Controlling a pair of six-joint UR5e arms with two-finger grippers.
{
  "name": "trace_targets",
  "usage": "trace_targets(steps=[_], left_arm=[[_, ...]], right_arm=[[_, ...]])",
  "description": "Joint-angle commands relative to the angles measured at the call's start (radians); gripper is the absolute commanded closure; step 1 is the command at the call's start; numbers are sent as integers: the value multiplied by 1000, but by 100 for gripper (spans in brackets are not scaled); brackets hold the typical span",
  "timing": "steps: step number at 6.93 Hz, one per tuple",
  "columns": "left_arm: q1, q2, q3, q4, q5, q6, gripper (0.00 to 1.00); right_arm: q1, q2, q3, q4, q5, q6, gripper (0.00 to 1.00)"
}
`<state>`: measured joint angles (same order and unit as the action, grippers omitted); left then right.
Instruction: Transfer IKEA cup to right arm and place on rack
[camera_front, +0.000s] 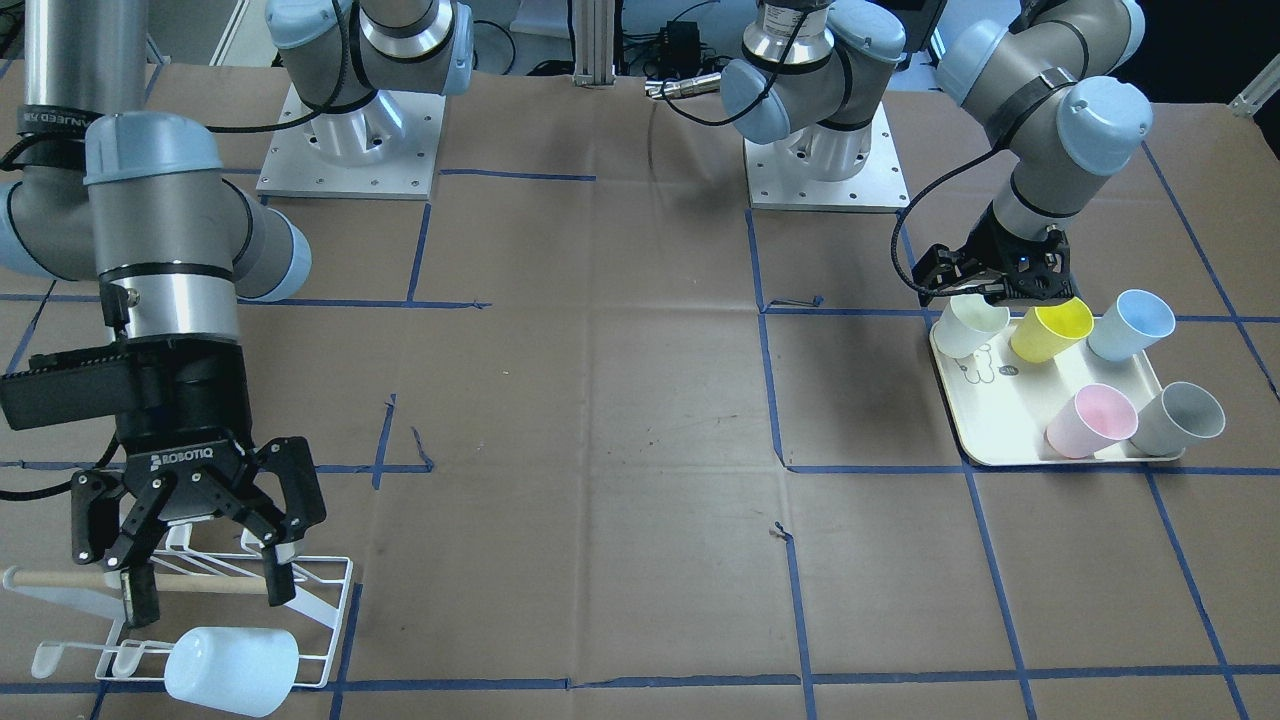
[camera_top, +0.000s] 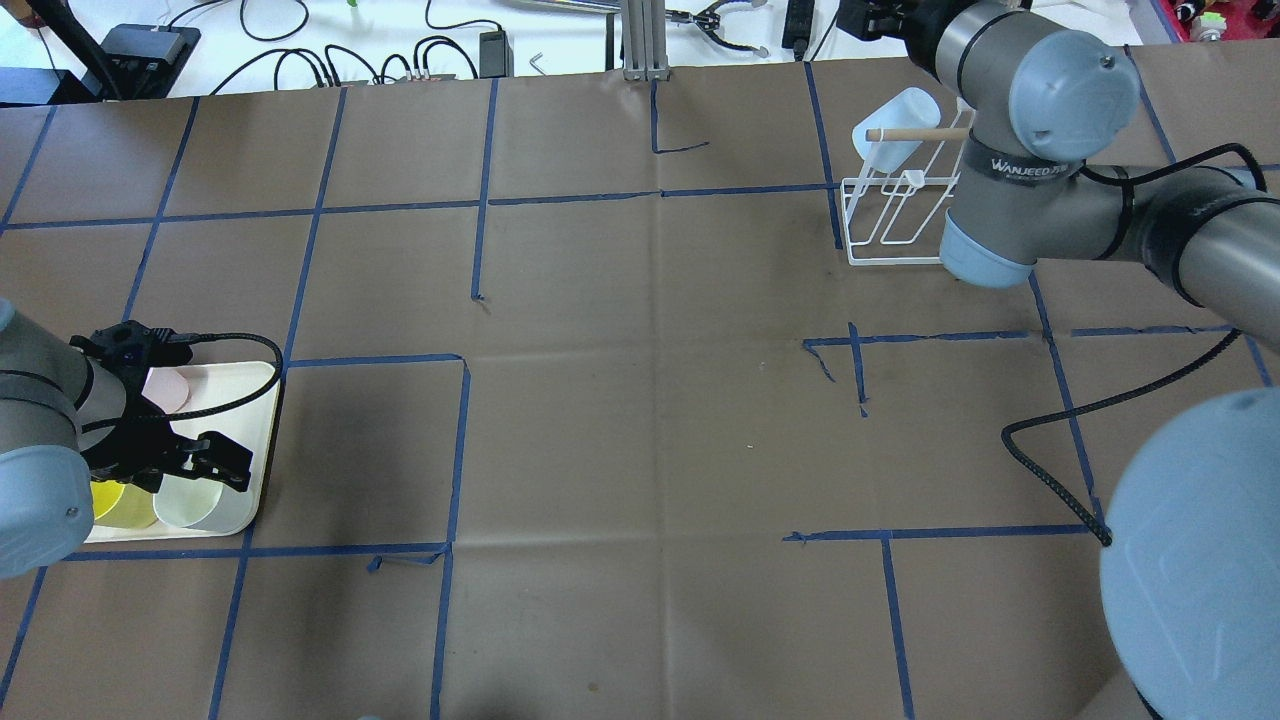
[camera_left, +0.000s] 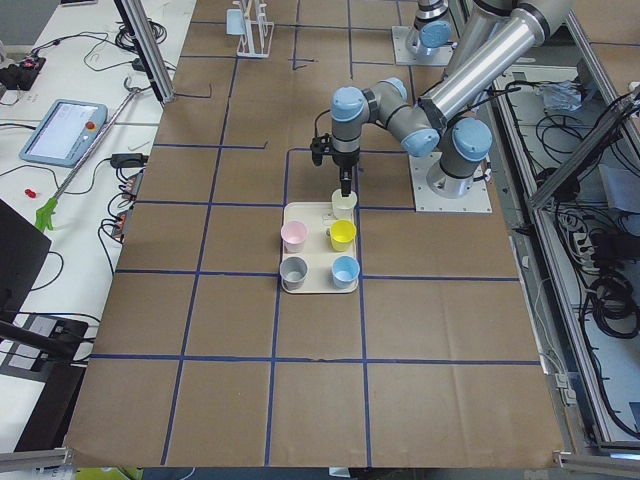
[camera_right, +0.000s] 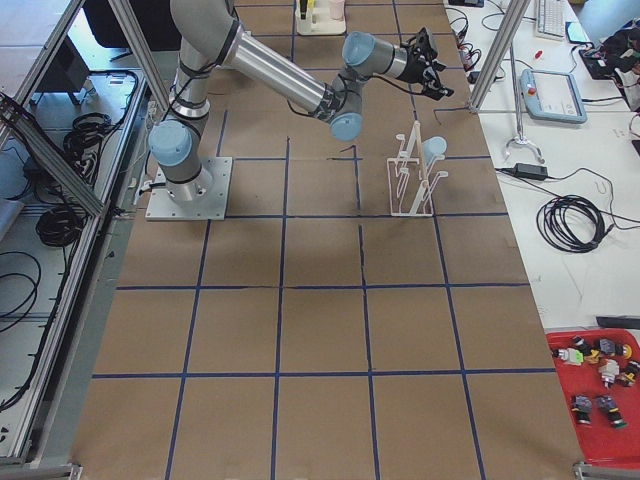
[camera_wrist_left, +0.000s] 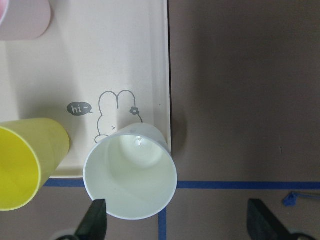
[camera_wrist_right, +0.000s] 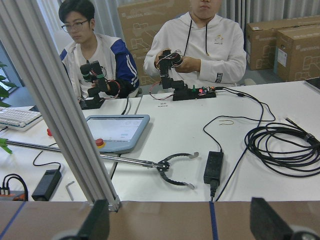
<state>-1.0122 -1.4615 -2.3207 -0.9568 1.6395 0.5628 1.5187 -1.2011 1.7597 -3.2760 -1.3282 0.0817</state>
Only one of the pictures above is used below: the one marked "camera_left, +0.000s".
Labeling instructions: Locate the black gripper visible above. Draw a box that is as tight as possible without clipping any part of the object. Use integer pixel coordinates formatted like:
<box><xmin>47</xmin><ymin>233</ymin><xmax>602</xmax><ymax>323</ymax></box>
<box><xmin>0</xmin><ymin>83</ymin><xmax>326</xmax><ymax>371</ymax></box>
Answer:
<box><xmin>332</xmin><ymin>149</ymin><xmax>360</xmax><ymax>196</ymax></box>

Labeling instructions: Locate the light blue plastic cup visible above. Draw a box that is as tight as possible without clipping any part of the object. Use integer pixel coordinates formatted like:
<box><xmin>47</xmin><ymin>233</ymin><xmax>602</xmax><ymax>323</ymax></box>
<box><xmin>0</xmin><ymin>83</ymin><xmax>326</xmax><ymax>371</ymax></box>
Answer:
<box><xmin>226</xmin><ymin>9</ymin><xmax>246</xmax><ymax>36</ymax></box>

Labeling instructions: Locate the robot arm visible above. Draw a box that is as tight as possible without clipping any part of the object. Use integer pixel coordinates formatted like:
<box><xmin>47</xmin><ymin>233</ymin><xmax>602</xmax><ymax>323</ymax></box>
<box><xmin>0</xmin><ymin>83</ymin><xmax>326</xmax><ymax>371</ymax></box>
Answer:
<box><xmin>328</xmin><ymin>1</ymin><xmax>574</xmax><ymax>197</ymax></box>
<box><xmin>405</xmin><ymin>0</ymin><xmax>453</xmax><ymax>57</ymax></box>

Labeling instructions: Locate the pale green plastic cup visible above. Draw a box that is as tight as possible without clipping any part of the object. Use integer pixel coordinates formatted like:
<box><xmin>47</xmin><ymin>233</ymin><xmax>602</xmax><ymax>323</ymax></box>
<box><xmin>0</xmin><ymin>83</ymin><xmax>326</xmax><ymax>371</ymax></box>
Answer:
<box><xmin>331</xmin><ymin>189</ymin><xmax>357</xmax><ymax>219</ymax></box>

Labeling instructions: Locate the yellow plastic cup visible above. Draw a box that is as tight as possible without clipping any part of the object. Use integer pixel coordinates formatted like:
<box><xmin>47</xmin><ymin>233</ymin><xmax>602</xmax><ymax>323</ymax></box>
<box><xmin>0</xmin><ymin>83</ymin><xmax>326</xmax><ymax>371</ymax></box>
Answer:
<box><xmin>329</xmin><ymin>219</ymin><xmax>357</xmax><ymax>252</ymax></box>

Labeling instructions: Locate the pink plastic cup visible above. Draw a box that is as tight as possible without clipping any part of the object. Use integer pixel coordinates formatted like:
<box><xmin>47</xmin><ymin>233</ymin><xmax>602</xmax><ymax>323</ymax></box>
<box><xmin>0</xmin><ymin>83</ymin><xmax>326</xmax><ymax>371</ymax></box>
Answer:
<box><xmin>280</xmin><ymin>220</ymin><xmax>308</xmax><ymax>253</ymax></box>

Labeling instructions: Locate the grey plastic cup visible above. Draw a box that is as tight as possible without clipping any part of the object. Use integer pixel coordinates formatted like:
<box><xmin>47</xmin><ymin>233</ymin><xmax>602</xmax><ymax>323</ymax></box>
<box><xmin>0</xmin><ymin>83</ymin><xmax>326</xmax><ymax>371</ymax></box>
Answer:
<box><xmin>279</xmin><ymin>256</ymin><xmax>308</xmax><ymax>291</ymax></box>

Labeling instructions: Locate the cream plastic tray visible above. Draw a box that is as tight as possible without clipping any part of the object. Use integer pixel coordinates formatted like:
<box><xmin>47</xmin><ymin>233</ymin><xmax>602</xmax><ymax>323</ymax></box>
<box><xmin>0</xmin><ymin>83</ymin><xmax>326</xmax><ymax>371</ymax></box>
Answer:
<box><xmin>281</xmin><ymin>202</ymin><xmax>358</xmax><ymax>294</ymax></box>

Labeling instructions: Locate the black power adapter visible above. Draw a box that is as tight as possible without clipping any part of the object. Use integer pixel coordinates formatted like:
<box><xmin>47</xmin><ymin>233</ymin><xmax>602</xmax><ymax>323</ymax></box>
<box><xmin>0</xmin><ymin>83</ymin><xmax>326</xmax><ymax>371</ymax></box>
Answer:
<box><xmin>110</xmin><ymin>153</ymin><xmax>148</xmax><ymax>169</ymax></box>

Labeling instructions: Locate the blue teach pendant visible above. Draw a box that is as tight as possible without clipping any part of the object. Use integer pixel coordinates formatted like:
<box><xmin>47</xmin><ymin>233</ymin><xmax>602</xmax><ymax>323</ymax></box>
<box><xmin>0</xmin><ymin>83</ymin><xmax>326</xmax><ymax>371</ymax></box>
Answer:
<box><xmin>19</xmin><ymin>99</ymin><xmax>108</xmax><ymax>168</ymax></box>

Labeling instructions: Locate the metal reacher grabber tool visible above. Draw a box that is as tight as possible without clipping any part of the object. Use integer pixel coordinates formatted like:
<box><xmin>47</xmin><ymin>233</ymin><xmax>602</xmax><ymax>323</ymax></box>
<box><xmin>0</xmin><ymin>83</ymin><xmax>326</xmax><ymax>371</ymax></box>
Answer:
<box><xmin>34</xmin><ymin>76</ymin><xmax>147</xmax><ymax>233</ymax></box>

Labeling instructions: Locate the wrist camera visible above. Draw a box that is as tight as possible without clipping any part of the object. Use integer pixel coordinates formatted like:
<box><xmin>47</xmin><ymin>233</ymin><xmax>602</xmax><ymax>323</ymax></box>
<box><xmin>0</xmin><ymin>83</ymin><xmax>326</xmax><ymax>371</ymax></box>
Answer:
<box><xmin>309</xmin><ymin>133</ymin><xmax>333</xmax><ymax>167</ymax></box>

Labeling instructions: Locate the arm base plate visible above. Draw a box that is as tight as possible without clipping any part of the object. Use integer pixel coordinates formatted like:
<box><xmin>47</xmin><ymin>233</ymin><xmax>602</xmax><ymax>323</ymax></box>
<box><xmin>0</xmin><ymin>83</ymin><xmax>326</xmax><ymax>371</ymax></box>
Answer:
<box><xmin>392</xmin><ymin>26</ymin><xmax>454</xmax><ymax>67</ymax></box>
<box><xmin>409</xmin><ymin>152</ymin><xmax>492</xmax><ymax>214</ymax></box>

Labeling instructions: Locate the white wire cup rack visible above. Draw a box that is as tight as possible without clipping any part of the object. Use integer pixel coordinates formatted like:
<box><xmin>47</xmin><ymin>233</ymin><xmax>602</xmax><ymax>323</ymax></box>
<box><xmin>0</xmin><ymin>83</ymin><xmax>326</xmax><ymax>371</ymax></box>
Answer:
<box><xmin>230</xmin><ymin>0</ymin><xmax>275</xmax><ymax>59</ymax></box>

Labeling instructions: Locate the aluminium frame post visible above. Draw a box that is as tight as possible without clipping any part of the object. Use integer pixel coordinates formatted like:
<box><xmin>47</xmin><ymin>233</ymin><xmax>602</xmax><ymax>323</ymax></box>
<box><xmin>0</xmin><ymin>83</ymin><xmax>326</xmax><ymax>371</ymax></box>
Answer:
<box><xmin>114</xmin><ymin>0</ymin><xmax>175</xmax><ymax>105</ymax></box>

